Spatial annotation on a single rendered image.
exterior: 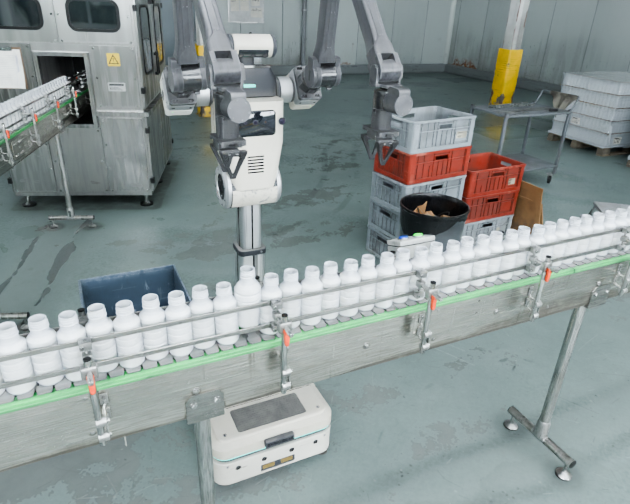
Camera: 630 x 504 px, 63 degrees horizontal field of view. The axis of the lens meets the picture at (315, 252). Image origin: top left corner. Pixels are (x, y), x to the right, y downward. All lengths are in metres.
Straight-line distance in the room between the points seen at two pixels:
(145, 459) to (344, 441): 0.88
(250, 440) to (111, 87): 3.44
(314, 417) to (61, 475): 1.07
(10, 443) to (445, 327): 1.21
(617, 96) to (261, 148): 6.81
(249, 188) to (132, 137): 3.12
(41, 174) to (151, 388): 4.01
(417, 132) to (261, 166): 1.93
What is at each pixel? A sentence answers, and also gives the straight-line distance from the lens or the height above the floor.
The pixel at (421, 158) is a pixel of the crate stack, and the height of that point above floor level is 0.85.
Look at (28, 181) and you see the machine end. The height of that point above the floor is 0.26.
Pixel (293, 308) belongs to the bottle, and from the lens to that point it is 1.37.
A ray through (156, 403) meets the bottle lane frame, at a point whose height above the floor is 0.90.
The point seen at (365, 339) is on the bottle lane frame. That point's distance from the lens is 1.52.
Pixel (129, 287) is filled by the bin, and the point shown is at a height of 0.89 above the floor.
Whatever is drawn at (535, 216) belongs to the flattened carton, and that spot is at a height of 0.25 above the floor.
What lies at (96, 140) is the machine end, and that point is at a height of 0.63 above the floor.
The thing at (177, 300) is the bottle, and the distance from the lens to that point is 1.26.
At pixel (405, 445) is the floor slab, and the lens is 2.53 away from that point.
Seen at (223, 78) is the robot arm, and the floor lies 1.63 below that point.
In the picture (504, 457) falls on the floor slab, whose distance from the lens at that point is 2.62.
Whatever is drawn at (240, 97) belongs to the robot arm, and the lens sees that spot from 1.21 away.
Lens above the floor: 1.81
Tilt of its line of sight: 26 degrees down
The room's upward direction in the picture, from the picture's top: 3 degrees clockwise
